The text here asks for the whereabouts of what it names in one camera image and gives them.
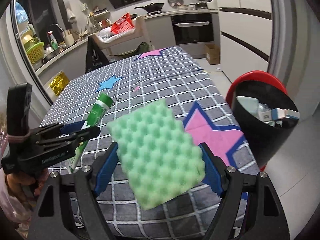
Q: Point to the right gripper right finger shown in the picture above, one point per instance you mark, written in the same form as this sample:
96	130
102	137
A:
264	215

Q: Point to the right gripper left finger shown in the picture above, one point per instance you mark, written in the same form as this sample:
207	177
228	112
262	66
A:
53	217

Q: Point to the green white tube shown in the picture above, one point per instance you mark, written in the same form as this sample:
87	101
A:
102	105

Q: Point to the green foam sponge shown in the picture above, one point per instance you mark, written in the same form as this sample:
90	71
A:
156	154

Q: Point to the black trash bin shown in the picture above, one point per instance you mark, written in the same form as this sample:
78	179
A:
264	140

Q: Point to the person's left hand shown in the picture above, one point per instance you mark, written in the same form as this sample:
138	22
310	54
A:
15	182

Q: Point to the gold foil bag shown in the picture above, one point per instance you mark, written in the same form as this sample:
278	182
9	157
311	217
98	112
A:
59	83

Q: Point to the yellow green plastic basket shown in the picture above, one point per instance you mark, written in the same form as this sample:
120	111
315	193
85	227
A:
36	52

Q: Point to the blue white milk carton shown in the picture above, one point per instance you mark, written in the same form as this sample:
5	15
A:
278	114

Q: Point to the black hanging bag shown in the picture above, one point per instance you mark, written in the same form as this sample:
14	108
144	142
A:
95	58

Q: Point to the red stool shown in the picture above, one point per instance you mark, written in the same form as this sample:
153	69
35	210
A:
255	75

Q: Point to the grey checked tablecloth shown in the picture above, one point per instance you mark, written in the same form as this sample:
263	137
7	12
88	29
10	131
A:
170	74

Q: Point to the red plastic basket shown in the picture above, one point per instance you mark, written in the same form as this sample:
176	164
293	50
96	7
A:
122	24

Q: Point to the cardboard box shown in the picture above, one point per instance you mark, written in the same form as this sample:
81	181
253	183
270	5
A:
212	53

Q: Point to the black wok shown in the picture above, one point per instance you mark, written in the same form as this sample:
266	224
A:
152	7

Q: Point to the black built-in oven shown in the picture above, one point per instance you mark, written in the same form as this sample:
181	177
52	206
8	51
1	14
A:
192	28

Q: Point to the white refrigerator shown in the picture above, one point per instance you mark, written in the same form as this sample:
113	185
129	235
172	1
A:
245	36

